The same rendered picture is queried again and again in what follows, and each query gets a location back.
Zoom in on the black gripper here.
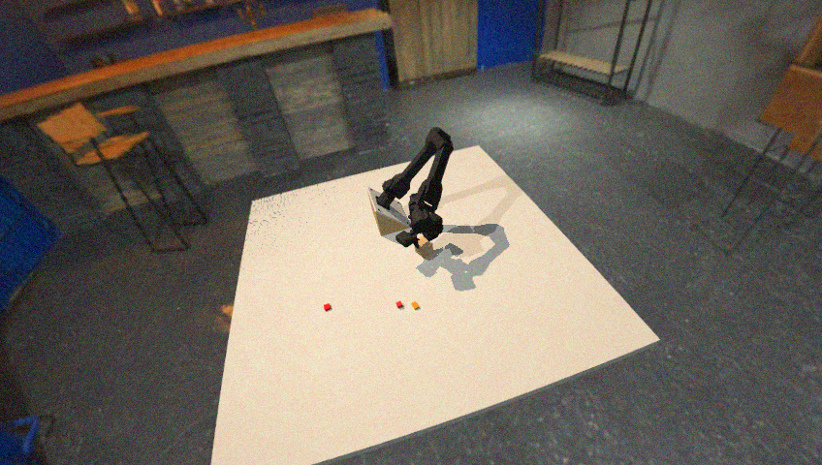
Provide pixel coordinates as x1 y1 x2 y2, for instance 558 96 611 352
395 213 443 249

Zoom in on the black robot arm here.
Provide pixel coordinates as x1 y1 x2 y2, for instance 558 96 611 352
375 127 454 241

